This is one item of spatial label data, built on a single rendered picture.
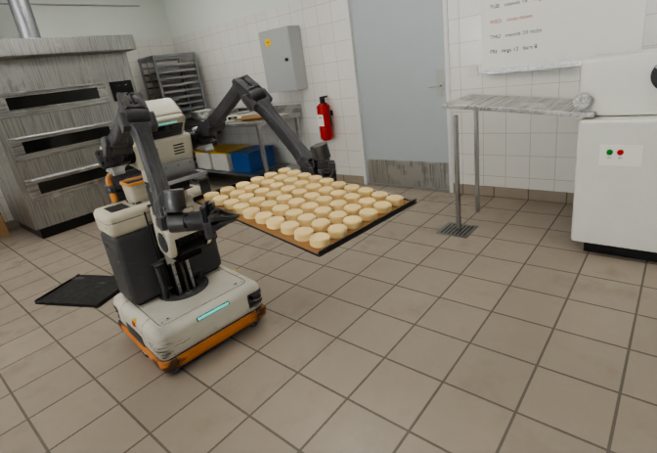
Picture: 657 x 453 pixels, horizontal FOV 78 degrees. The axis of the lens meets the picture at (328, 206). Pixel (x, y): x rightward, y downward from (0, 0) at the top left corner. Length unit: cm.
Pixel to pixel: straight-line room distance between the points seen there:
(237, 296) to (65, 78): 375
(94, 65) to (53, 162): 120
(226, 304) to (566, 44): 306
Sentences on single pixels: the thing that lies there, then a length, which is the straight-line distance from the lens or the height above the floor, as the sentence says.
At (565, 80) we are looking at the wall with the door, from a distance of 378.
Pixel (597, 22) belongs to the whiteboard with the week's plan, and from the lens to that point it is 372.
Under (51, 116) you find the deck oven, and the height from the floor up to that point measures 125.
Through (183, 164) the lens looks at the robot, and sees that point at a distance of 204.
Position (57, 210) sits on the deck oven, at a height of 26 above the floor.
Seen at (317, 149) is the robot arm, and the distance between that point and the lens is 155.
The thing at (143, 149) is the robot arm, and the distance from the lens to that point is 142.
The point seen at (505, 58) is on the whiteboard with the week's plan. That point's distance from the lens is 386.
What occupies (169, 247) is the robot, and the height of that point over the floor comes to 65.
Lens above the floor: 135
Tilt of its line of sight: 19 degrees down
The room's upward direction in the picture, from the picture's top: 8 degrees counter-clockwise
